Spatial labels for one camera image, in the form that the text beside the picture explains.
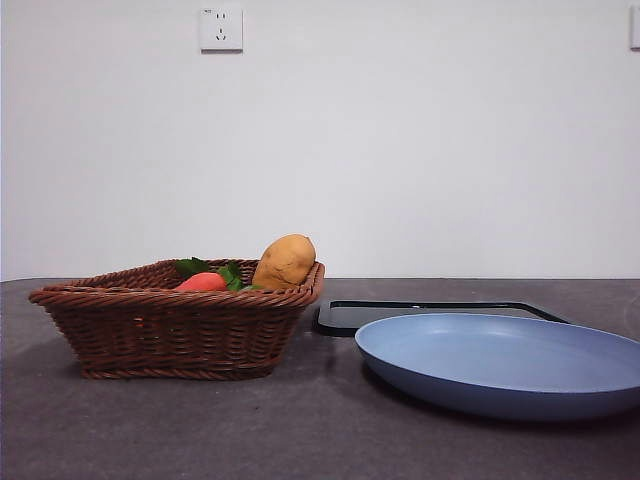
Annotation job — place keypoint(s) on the white wall socket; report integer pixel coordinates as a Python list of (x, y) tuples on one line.
[(221, 30)]

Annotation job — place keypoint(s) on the brown potato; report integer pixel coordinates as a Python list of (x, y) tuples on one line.
[(285, 262)]

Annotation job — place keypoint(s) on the white wall plate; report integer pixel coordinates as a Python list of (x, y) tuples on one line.
[(635, 30)]

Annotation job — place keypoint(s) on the blue round plate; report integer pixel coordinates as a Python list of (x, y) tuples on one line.
[(480, 360)]

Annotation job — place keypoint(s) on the black flat tray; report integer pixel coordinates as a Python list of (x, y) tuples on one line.
[(345, 317)]

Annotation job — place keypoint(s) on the brown wicker basket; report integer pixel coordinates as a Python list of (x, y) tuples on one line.
[(170, 330)]

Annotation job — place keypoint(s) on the orange carrot with green leaves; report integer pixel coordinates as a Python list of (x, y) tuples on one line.
[(202, 283)]

